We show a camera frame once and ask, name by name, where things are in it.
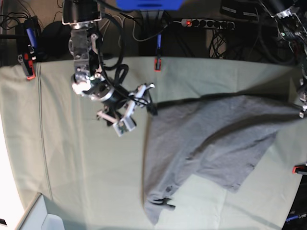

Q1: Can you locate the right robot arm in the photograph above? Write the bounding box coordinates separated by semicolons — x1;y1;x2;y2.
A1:
62;0;157;116

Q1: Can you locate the blue box at top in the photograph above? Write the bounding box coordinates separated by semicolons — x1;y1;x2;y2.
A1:
116;0;184;11

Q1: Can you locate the white cable on floor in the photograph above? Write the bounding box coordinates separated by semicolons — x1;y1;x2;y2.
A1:
105;14;168;43

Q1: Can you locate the red clamp at top centre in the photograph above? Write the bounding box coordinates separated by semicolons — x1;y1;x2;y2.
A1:
154;34;162;71

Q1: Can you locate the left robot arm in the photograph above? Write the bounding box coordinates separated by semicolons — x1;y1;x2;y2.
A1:
260;0;307;82

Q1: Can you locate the red clamp at right edge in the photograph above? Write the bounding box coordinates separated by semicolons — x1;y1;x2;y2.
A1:
292;164;307;176

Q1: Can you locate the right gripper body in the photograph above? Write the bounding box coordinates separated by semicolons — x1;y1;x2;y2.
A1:
100;87;129;110

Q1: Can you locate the white bin at bottom left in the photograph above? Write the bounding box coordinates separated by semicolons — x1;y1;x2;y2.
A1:
15;193;65;230

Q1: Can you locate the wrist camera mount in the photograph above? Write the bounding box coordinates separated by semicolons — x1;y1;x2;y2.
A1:
96;83;155;137
297;83;307;118

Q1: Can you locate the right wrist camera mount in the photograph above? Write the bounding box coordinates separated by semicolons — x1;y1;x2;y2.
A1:
96;83;155;137

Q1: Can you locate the red clamp at left corner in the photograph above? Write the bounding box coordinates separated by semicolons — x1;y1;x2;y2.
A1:
15;17;38;80

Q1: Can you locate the light green table cloth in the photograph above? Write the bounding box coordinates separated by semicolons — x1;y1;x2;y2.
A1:
0;60;307;230

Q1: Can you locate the black power strip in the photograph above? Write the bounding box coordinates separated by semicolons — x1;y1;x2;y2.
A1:
180;18;236;30

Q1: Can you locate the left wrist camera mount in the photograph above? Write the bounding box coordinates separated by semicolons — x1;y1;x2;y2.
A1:
297;83;307;118

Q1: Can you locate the grey t-shirt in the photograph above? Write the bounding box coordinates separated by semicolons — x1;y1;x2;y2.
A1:
142;95;299;225

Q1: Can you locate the black round bag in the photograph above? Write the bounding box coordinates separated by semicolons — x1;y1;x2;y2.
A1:
40;21;72;60

